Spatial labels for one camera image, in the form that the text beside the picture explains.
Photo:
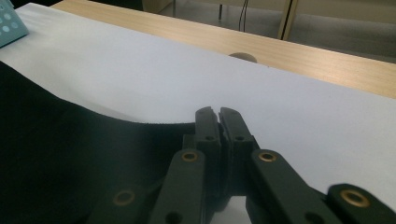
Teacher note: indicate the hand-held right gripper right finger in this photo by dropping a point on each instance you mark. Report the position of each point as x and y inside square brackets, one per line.
[237, 130]

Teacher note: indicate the black tank top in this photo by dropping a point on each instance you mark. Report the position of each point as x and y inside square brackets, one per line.
[62, 155]

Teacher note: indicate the wooden table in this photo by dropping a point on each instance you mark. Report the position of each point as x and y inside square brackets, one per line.
[311, 59]

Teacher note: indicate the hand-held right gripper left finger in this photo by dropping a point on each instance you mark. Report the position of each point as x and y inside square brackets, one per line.
[208, 127]

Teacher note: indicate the light blue plastic basket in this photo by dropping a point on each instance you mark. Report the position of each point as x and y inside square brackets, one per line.
[9, 25]

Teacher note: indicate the round table grommet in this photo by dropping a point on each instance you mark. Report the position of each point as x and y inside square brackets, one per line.
[244, 57]

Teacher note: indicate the white table mat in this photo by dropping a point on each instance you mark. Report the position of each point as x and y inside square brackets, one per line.
[186, 77]

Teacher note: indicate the small black bracket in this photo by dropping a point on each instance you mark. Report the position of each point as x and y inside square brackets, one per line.
[220, 11]

